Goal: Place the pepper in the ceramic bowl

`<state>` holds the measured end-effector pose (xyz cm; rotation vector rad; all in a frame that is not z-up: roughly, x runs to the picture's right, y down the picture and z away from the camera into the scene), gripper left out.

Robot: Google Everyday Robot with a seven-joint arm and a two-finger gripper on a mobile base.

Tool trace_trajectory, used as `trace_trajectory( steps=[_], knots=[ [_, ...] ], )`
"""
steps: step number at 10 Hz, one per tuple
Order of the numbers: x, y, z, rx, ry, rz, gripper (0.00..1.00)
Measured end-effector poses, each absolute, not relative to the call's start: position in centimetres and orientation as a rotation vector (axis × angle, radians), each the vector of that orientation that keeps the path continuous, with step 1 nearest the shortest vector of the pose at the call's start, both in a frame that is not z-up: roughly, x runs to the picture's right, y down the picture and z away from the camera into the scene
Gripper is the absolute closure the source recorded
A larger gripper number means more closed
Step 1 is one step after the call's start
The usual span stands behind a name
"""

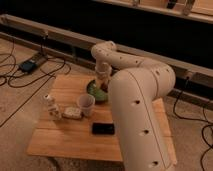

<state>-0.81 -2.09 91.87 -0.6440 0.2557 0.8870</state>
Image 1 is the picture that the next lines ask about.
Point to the white paper cup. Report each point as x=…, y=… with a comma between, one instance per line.
x=86, y=102

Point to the black rectangular phone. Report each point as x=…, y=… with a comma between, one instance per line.
x=103, y=128

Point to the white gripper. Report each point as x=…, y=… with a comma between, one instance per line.
x=103, y=72

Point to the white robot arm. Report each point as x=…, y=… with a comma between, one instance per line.
x=155, y=79

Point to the green ceramic bowl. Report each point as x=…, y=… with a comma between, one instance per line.
x=97, y=93

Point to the white plastic bottle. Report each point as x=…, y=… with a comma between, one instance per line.
x=52, y=107

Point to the metal wall rail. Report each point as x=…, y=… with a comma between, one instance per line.
x=201, y=75

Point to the wooden table board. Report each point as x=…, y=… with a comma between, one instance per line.
x=74, y=138

